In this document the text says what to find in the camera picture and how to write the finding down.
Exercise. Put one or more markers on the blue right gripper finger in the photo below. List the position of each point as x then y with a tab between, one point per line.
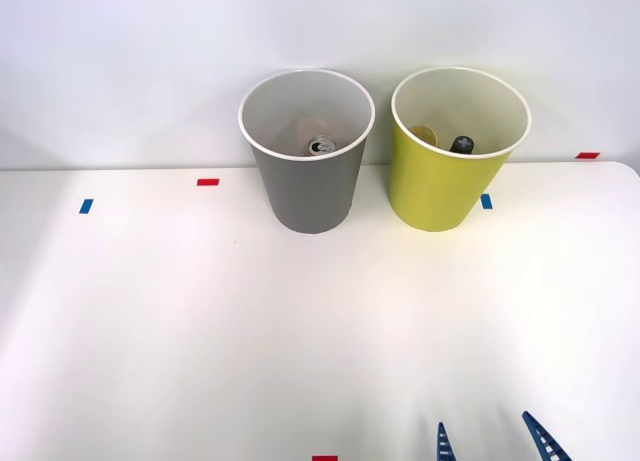
545	443
445	446

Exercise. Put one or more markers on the yellow label plastic bottle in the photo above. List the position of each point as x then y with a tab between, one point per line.
426	134

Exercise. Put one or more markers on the yellow-green plastic waste bin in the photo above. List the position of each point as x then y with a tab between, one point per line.
435	191

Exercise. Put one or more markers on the grey plastic waste bin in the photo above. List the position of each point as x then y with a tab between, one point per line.
310	196

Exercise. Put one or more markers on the black-capped bottle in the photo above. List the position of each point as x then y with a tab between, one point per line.
462	144

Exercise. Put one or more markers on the silver-topped drink can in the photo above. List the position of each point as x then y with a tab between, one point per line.
320	146

